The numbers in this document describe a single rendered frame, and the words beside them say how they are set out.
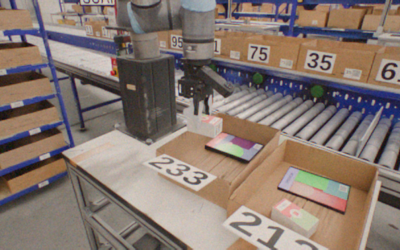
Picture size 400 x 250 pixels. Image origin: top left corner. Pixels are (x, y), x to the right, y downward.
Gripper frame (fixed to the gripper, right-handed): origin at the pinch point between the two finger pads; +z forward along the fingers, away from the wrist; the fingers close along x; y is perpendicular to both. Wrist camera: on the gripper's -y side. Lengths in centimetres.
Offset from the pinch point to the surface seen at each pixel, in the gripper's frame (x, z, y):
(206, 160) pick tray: -4.0, 17.3, 1.0
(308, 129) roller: -50, 18, -27
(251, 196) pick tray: 6.3, 17.3, -19.7
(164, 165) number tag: 17.2, 7.2, 3.2
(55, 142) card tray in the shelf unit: -19, 55, 130
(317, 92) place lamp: -90, 12, -25
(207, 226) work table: 21.7, 18.4, -13.1
